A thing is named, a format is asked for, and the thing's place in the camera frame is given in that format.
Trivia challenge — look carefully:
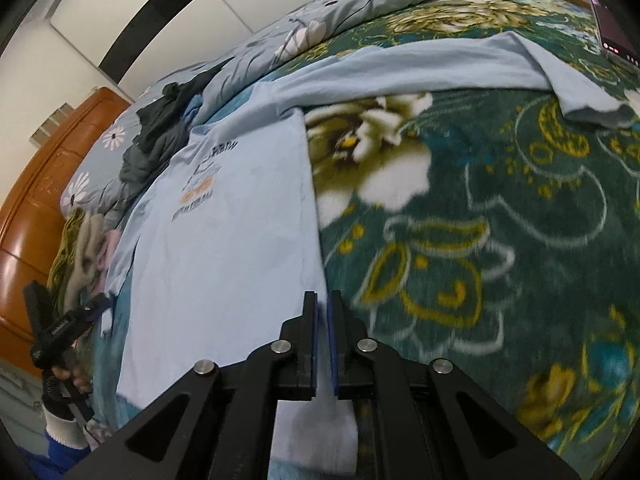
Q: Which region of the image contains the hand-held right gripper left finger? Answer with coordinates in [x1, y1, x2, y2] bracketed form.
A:
[65, 291, 321, 480]

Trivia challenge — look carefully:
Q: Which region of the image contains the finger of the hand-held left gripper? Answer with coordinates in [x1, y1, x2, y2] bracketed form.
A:
[74, 293, 110, 328]

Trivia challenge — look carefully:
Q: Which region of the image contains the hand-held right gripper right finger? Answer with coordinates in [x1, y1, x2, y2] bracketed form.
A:
[327, 290, 582, 480]

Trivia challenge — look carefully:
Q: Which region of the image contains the light blue printed t-shirt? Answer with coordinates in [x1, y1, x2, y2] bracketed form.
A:
[100, 30, 638, 476]

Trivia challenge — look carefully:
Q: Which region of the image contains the person's left forearm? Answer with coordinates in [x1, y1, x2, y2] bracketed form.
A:
[41, 399, 93, 477]

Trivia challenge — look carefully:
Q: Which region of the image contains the person's left hand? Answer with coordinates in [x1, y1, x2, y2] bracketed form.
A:
[50, 364, 94, 397]

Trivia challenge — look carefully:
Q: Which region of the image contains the beige olive cloth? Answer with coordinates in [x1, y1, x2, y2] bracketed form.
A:
[47, 207, 110, 312]

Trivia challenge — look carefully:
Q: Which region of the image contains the pink cloth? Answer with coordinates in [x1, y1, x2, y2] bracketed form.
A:
[97, 230, 124, 282]

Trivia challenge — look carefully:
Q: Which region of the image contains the orange wooden headboard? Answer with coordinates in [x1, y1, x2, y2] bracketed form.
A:
[0, 86, 133, 378]

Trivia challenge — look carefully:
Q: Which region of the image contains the green floral blanket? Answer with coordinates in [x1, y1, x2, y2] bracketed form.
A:
[90, 0, 640, 480]

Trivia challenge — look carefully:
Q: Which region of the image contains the dark grey garment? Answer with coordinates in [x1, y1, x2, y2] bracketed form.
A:
[119, 71, 221, 186]

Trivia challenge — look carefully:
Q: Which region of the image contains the blue garment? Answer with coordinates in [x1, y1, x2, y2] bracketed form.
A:
[181, 94, 207, 127]

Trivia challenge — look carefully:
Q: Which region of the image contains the grey-blue floral quilt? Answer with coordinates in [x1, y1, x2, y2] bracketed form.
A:
[60, 0, 553, 221]

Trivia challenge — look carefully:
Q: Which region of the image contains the grey wall fixture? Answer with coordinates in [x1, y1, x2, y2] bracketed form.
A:
[29, 104, 72, 147]

